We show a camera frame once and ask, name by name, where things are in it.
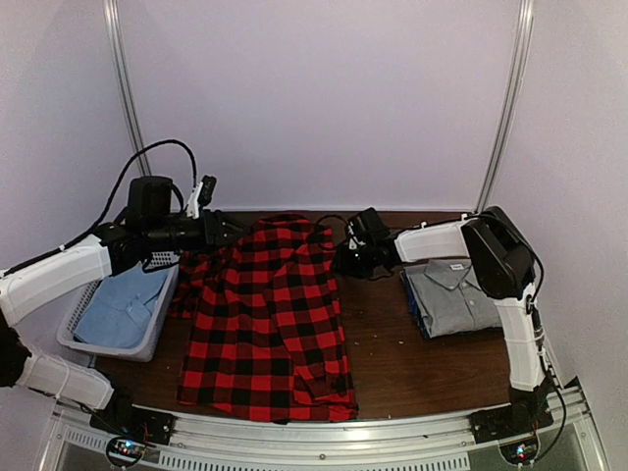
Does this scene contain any aluminium corner post right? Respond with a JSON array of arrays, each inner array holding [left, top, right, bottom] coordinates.
[[475, 0, 535, 212]]

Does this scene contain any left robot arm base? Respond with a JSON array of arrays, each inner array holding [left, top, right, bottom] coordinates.
[[80, 389, 175, 470]]

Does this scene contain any aluminium front rail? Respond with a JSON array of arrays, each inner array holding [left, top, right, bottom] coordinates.
[[48, 385, 595, 471]]

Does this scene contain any white plastic laundry basket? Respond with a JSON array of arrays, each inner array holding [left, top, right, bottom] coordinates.
[[57, 252, 179, 363]]

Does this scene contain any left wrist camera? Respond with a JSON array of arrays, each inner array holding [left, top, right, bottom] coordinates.
[[125, 176, 217, 230]]

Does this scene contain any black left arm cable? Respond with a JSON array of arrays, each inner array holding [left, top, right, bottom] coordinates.
[[0, 137, 200, 276]]

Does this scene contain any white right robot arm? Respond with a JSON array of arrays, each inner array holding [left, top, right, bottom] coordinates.
[[333, 206, 546, 393]]

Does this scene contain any aluminium corner post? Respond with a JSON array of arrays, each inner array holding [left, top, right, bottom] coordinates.
[[475, 0, 535, 212], [102, 0, 144, 152]]

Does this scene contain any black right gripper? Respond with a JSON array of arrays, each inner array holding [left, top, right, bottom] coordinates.
[[332, 242, 377, 279]]

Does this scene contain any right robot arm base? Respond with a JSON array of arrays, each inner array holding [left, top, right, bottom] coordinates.
[[469, 381, 554, 467]]

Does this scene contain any aluminium corner post left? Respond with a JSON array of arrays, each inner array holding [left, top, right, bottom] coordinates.
[[102, 0, 144, 152]]

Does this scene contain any red black plaid shirt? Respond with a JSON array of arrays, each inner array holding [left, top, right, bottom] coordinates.
[[170, 214, 359, 423]]

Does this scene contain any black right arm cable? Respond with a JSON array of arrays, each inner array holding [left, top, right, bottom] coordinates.
[[313, 210, 570, 457]]

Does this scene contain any grey folded button shirt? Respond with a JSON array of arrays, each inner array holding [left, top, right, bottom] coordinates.
[[403, 259, 501, 340]]

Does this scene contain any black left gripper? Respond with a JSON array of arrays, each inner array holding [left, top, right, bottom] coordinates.
[[145, 210, 250, 257]]

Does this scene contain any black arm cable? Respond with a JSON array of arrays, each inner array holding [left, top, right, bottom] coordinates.
[[0, 137, 200, 276], [313, 210, 570, 457]]

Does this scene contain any light blue folded shirt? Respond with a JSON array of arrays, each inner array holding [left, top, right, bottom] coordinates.
[[74, 267, 168, 349]]

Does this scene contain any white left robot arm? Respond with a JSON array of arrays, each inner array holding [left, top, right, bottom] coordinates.
[[1, 210, 247, 436]]

